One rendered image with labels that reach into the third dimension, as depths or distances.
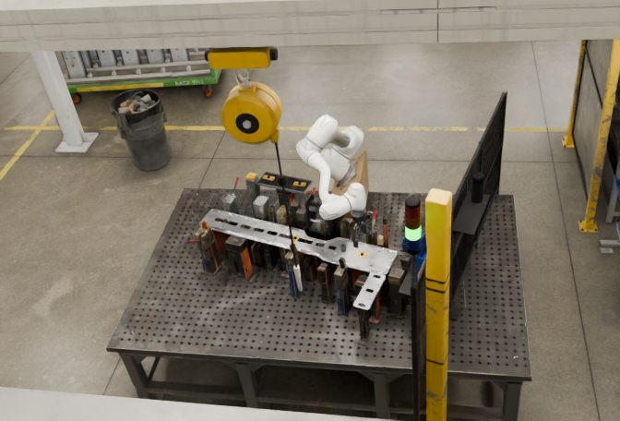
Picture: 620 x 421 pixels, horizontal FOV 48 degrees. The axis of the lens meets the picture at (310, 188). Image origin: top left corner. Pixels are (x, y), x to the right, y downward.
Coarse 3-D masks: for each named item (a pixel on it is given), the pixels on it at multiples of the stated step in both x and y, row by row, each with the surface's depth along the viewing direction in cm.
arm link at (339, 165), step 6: (324, 150) 494; (330, 150) 494; (324, 156) 490; (330, 156) 490; (336, 156) 490; (342, 156) 490; (330, 162) 490; (336, 162) 490; (342, 162) 491; (348, 162) 495; (330, 168) 491; (336, 168) 491; (342, 168) 493; (348, 168) 495; (330, 174) 495; (336, 174) 494; (342, 174) 494
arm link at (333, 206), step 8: (312, 160) 429; (320, 160) 426; (320, 168) 423; (328, 168) 422; (320, 176) 418; (328, 176) 416; (320, 184) 411; (328, 184) 413; (320, 192) 405; (328, 200) 393; (336, 200) 393; (344, 200) 393; (320, 208) 393; (328, 208) 390; (336, 208) 391; (344, 208) 393; (328, 216) 391; (336, 216) 392
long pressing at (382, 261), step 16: (224, 224) 467; (240, 224) 465; (256, 224) 463; (272, 224) 461; (256, 240) 451; (272, 240) 449; (288, 240) 447; (320, 240) 444; (336, 240) 442; (320, 256) 433; (336, 256) 431; (352, 256) 430; (368, 256) 428; (384, 256) 427; (384, 272) 416
